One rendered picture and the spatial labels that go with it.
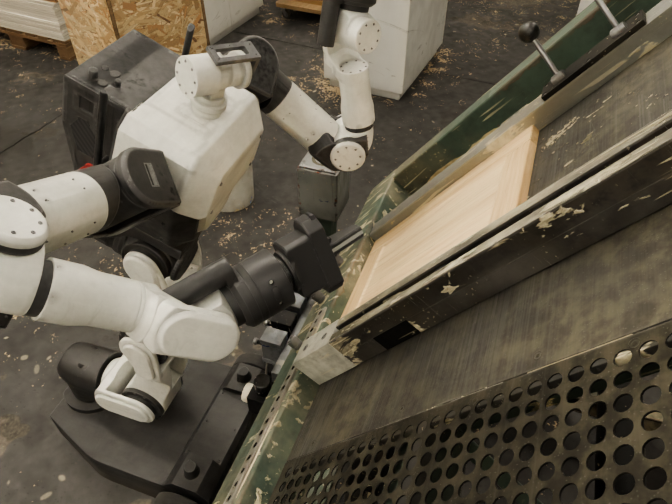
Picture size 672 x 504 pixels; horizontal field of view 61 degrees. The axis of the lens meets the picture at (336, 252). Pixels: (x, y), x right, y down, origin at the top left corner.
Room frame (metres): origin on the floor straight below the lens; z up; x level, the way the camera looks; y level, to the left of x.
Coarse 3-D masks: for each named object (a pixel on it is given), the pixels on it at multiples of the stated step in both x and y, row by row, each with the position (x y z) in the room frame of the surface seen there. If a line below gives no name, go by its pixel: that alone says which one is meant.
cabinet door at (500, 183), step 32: (512, 160) 0.88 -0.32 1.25; (448, 192) 0.97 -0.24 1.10; (480, 192) 0.86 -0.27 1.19; (512, 192) 0.76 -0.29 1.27; (416, 224) 0.96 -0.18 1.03; (448, 224) 0.84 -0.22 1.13; (480, 224) 0.75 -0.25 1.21; (384, 256) 0.93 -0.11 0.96; (416, 256) 0.81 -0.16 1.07; (384, 288) 0.79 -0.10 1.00
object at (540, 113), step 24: (648, 24) 0.91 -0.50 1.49; (624, 48) 0.92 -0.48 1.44; (648, 48) 0.91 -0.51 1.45; (600, 72) 0.93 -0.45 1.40; (552, 96) 0.95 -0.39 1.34; (576, 96) 0.94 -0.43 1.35; (528, 120) 0.96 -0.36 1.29; (552, 120) 0.95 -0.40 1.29; (480, 144) 1.02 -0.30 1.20; (504, 144) 0.97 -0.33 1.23; (456, 168) 1.00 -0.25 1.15; (432, 192) 1.01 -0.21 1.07; (384, 216) 1.10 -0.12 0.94; (408, 216) 1.03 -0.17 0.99
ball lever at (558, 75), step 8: (528, 24) 1.04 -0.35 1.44; (536, 24) 1.04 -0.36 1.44; (520, 32) 1.04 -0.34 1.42; (528, 32) 1.03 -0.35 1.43; (536, 32) 1.03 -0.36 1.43; (528, 40) 1.03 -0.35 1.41; (536, 40) 1.03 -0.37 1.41; (536, 48) 1.02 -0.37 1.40; (544, 56) 1.00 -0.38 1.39; (552, 64) 0.99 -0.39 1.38; (552, 72) 0.98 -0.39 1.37; (560, 72) 0.97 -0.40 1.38; (552, 80) 0.97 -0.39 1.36
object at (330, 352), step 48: (624, 144) 0.56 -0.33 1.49; (576, 192) 0.54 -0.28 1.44; (624, 192) 0.52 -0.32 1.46; (480, 240) 0.60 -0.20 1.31; (528, 240) 0.54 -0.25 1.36; (576, 240) 0.53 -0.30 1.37; (432, 288) 0.58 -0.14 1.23; (480, 288) 0.56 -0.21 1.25; (336, 336) 0.64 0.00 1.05; (384, 336) 0.60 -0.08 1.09
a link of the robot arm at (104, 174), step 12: (84, 168) 0.67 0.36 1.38; (96, 168) 0.67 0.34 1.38; (108, 168) 0.69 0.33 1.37; (96, 180) 0.64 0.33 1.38; (108, 180) 0.65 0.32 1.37; (108, 192) 0.63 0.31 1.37; (120, 192) 0.67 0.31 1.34; (108, 204) 0.62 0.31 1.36; (120, 204) 0.66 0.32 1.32; (132, 204) 0.66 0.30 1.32; (108, 216) 0.61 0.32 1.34; (120, 216) 0.67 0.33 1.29; (132, 216) 0.68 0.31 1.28
